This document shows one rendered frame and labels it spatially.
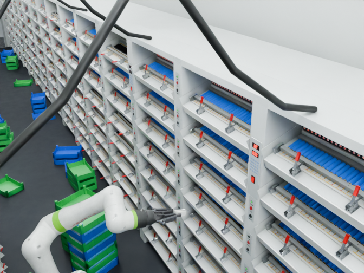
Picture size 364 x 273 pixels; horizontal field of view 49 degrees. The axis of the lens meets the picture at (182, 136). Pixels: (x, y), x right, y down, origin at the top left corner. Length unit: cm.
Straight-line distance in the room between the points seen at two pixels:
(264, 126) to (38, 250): 122
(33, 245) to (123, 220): 46
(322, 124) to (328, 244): 46
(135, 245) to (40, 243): 152
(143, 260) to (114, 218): 148
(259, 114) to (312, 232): 50
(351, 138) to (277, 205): 54
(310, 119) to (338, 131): 11
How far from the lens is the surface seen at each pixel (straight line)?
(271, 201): 176
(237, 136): 184
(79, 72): 99
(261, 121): 164
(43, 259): 215
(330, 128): 138
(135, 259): 340
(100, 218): 300
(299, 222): 167
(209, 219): 229
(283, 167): 162
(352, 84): 186
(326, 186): 153
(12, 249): 376
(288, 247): 181
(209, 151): 211
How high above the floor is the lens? 229
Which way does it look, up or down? 26 degrees down
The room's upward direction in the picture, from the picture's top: 1 degrees counter-clockwise
